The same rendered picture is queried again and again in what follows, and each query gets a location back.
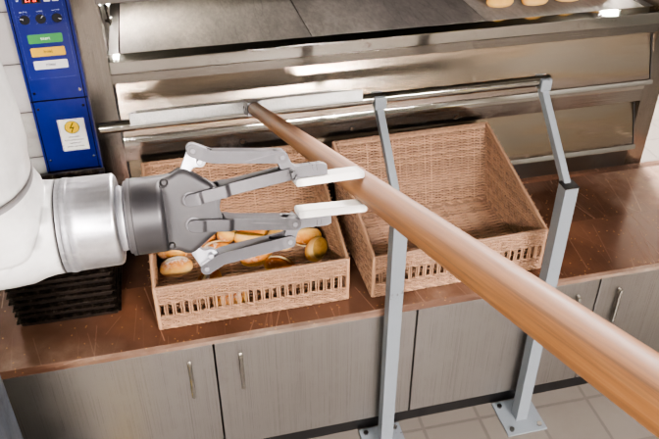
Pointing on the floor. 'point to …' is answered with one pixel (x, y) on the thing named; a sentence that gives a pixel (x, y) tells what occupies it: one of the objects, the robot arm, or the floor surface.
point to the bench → (328, 342)
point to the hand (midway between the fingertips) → (329, 191)
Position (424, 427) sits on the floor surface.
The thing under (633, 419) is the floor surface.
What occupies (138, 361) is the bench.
